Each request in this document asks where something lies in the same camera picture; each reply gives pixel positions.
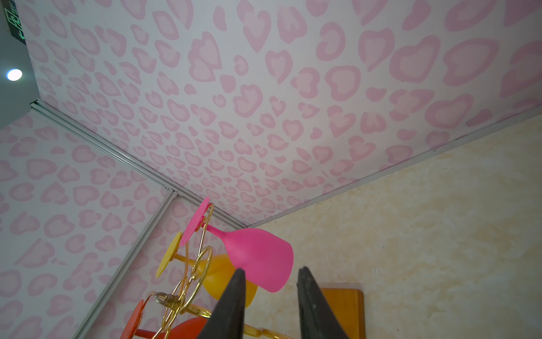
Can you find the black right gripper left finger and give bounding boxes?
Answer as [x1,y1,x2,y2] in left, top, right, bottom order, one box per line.
[197,268,246,339]

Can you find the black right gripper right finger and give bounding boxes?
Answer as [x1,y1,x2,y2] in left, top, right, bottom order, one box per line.
[296,266,348,339]

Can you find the orange wooden rack base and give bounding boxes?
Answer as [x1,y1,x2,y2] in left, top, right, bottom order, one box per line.
[321,288,366,339]

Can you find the red wine glass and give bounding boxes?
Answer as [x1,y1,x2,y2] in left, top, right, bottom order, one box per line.
[119,299,210,339]

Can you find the yellow wine glass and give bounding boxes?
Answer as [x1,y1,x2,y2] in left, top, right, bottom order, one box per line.
[155,232,235,300]

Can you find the pink wine glass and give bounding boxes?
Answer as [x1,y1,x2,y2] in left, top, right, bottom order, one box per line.
[179,197,294,293]

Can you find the gold wire glass rack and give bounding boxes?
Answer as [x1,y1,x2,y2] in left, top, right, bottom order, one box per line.
[153,211,259,336]

